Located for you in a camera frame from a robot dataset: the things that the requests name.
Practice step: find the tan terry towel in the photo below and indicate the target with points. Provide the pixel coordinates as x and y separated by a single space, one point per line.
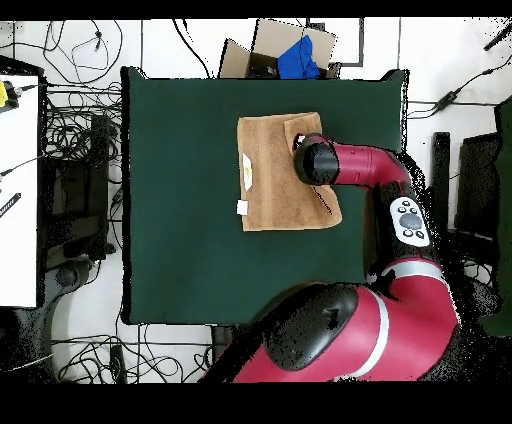
272 192

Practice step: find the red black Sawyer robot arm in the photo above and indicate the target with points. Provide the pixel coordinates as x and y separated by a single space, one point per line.
360 328

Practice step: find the black flat strip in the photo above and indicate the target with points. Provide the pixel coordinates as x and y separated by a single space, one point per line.
11 203

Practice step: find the blue garment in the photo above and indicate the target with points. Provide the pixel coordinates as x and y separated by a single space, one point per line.
298 60

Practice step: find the open cardboard box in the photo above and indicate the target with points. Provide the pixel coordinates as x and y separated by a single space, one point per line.
272 38

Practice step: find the dark green table cloth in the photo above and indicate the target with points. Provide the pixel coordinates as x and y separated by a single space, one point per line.
504 200
180 200

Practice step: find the black equipment stand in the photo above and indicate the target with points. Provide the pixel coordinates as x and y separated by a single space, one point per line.
440 168
76 192

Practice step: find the black rod-shaped object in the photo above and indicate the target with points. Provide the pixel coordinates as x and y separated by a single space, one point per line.
498 38

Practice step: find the black chair base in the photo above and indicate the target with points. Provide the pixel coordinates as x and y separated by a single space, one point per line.
68 276

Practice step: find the black power strip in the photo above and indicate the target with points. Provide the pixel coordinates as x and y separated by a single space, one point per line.
118 364

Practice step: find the yellow and black tool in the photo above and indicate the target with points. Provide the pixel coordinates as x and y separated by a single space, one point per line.
2 96

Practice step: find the white desk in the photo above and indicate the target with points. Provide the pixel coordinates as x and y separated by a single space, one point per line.
18 248

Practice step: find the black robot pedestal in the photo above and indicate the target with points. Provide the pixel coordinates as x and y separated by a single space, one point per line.
222 340

